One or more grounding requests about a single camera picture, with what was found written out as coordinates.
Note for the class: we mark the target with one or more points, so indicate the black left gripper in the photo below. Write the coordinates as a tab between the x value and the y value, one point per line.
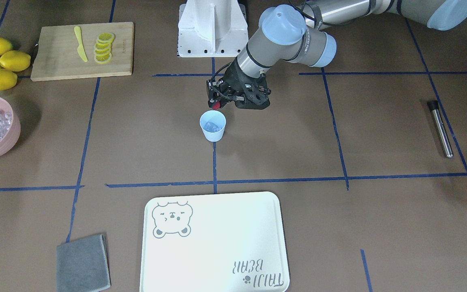
232	76

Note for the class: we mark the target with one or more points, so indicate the red strawberry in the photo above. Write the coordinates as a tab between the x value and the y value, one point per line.
216	105

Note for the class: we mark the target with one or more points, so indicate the steel muddler black tip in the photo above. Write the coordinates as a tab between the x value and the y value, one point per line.
434	109

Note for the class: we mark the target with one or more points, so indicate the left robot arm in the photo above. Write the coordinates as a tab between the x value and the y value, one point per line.
301	34

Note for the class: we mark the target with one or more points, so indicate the light blue plastic cup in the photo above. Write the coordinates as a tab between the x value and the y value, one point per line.
213	124

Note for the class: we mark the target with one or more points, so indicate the lemon slices row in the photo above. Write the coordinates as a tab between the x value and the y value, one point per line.
102	50

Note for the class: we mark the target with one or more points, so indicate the cream bear serving tray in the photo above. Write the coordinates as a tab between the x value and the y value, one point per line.
231	242

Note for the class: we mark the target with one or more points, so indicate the yellow plastic knife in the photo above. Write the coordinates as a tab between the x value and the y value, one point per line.
80	48

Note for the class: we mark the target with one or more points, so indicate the bamboo cutting board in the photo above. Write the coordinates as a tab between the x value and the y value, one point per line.
58	59

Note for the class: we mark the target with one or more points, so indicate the yellow lemon lower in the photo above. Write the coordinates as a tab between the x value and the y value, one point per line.
15	60

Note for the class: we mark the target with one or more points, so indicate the grey folded cloth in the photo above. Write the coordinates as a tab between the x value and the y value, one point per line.
82	265

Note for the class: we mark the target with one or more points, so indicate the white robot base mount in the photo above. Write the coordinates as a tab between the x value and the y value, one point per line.
211	28

